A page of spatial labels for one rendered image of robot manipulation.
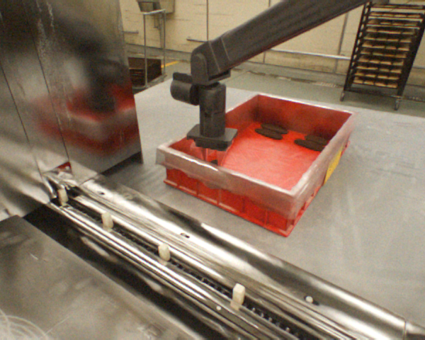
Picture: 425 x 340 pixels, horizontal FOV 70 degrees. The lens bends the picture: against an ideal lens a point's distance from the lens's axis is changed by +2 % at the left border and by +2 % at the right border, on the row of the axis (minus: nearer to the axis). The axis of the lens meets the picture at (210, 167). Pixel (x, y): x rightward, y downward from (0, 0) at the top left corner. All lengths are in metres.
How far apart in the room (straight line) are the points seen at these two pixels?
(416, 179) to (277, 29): 0.54
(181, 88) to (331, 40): 4.25
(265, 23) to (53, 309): 0.49
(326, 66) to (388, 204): 4.22
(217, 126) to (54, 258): 0.38
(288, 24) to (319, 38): 4.37
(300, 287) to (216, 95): 0.37
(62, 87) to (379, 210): 0.68
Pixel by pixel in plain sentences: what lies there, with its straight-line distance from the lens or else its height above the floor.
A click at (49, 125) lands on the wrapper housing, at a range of 0.63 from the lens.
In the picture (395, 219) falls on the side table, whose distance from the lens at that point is 0.73.
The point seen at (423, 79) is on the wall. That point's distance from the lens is 4.77.
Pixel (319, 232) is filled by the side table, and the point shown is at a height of 0.82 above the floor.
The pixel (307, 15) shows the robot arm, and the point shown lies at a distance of 0.49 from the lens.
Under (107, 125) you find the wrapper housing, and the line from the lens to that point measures 0.70.
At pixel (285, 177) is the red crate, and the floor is 0.82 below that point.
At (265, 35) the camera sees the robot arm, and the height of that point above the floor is 1.16.
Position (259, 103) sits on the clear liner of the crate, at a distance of 1.02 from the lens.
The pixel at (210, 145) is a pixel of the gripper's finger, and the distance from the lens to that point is 0.65.
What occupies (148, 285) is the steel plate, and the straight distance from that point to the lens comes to 0.53.
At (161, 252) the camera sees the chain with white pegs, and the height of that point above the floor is 0.86.
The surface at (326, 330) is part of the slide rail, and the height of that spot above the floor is 0.85.
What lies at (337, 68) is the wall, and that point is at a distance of 4.87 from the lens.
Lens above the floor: 1.24
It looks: 32 degrees down
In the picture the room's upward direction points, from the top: straight up
